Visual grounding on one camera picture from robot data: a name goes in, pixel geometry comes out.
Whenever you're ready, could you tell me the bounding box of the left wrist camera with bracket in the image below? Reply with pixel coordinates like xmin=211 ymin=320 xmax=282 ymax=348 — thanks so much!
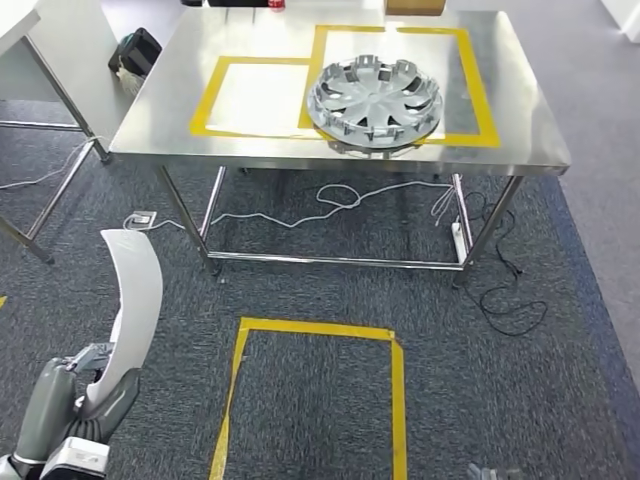
xmin=38 ymin=437 xmax=111 ymax=480

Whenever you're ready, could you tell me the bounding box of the white power strip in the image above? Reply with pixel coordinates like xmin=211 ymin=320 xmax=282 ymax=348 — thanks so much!
xmin=451 ymin=221 xmax=469 ymax=263

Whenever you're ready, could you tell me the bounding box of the floor socket box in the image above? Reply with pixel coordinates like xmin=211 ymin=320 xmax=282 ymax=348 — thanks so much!
xmin=124 ymin=210 xmax=158 ymax=232

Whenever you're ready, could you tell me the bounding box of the steel table with white panel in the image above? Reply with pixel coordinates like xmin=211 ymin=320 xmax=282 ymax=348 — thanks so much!
xmin=0 ymin=0 xmax=138 ymax=266

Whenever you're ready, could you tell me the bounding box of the steel workbench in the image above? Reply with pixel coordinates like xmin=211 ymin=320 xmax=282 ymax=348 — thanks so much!
xmin=109 ymin=0 xmax=573 ymax=287

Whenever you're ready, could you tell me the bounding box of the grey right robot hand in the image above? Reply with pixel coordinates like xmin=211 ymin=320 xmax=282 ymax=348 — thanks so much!
xmin=467 ymin=463 xmax=521 ymax=480

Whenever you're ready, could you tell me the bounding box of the small yellow tape rectangle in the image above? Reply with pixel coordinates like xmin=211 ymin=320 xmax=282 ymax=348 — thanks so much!
xmin=189 ymin=55 xmax=326 ymax=140

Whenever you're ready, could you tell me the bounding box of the black floor cable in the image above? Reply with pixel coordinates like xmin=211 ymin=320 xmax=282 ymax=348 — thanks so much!
xmin=462 ymin=192 xmax=549 ymax=338

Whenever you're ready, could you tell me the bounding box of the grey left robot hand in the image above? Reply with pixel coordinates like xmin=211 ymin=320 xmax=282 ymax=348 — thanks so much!
xmin=14 ymin=342 xmax=142 ymax=465

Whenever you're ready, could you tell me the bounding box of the grey wheel hubcap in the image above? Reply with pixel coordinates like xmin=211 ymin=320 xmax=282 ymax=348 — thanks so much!
xmin=306 ymin=54 xmax=445 ymax=159

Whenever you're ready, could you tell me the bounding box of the black bag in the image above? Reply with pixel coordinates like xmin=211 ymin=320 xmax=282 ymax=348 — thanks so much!
xmin=107 ymin=27 xmax=164 ymax=101

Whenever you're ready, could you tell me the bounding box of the white furniture corner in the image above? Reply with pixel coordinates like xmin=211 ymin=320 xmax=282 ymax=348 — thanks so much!
xmin=599 ymin=0 xmax=640 ymax=44

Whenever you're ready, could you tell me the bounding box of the white curved plastic part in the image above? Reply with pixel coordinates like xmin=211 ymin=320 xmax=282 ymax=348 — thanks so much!
xmin=87 ymin=228 xmax=165 ymax=419

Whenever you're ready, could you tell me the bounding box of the yellow floor tape square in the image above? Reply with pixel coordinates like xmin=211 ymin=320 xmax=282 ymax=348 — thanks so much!
xmin=208 ymin=316 xmax=408 ymax=480

